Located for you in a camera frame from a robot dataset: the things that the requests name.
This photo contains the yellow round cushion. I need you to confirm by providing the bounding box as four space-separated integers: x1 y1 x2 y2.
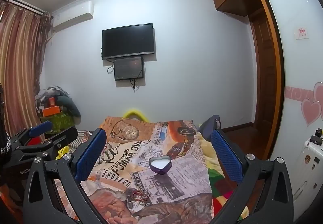
122 109 149 122

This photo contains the small black wall monitor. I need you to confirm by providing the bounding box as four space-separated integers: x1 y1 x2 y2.
114 56 144 81

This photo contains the brown wooden door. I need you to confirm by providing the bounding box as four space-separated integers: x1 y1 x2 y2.
249 9 277 137

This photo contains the white air conditioner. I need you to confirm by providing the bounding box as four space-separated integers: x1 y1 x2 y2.
52 1 94 32

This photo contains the yellow cloth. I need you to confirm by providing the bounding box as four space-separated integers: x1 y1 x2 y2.
56 146 69 160

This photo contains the dark green pillow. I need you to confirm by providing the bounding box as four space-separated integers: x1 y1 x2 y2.
56 96 81 118

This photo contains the red string bracelet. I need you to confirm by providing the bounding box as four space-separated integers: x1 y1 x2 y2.
127 187 152 205

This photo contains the newspaper print blanket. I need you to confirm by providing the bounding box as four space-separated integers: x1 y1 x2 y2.
81 116 214 223

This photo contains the colourful fleece blanket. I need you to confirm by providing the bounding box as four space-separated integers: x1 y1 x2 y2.
198 134 234 216

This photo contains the black wall television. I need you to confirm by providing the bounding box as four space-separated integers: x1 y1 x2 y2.
101 23 155 60

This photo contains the purple heart-shaped tin box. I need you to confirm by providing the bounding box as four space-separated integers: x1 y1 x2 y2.
148 155 172 175

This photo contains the green patterned bin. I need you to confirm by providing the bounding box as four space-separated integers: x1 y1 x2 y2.
40 112 74 135

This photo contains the orange box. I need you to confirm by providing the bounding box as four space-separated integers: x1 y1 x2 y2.
42 105 61 117

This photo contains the dark blue bag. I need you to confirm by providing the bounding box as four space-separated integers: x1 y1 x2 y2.
198 115 221 141

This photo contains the striped brown curtain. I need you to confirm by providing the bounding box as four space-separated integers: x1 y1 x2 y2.
1 1 51 135

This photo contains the white sliding wardrobe door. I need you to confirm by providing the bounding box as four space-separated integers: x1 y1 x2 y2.
268 0 322 219

